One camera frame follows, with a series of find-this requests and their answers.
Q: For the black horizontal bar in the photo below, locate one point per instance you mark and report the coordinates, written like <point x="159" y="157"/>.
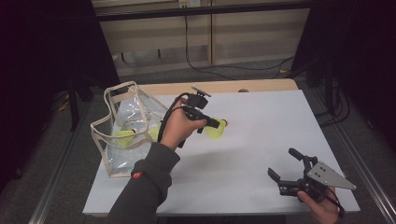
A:
<point x="202" y="11"/>

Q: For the yellow shuttlecock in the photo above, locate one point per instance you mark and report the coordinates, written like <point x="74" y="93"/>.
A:
<point x="214" y="133"/>
<point x="124" y="137"/>
<point x="154" y="133"/>

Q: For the black metal stand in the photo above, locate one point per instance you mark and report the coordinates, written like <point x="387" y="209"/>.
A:
<point x="73" y="105"/>

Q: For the beige wooden cabinet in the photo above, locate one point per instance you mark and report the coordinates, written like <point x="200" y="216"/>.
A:
<point x="249" y="34"/>

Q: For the black curtain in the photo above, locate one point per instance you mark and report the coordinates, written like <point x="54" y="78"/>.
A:
<point x="31" y="46"/>
<point x="367" y="46"/>

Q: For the transparent bag with beige trim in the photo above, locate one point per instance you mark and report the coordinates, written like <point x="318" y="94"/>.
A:
<point x="130" y="109"/>

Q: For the person's right hand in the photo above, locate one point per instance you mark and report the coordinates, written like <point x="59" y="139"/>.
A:
<point x="321" y="214"/>

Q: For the metal floor rail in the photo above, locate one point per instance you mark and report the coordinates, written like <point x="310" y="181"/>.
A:
<point x="370" y="183"/>
<point x="53" y="186"/>

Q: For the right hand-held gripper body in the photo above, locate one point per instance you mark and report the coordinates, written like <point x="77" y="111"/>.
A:
<point x="322" y="174"/>

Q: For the person's left hand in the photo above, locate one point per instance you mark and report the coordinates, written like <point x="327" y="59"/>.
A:
<point x="177" y="127"/>

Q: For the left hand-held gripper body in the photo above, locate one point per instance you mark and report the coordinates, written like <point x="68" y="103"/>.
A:
<point x="196" y="102"/>

